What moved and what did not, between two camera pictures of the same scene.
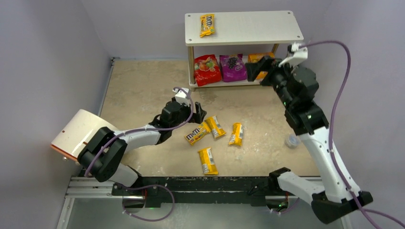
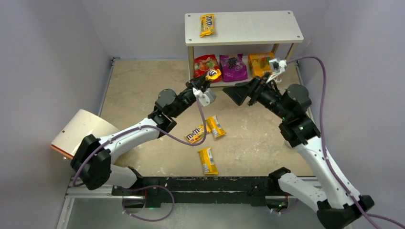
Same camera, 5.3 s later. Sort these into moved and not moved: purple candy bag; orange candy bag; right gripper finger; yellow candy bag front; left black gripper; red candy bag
Moved: right gripper finger; left black gripper
Not moved: purple candy bag; orange candy bag; red candy bag; yellow candy bag front
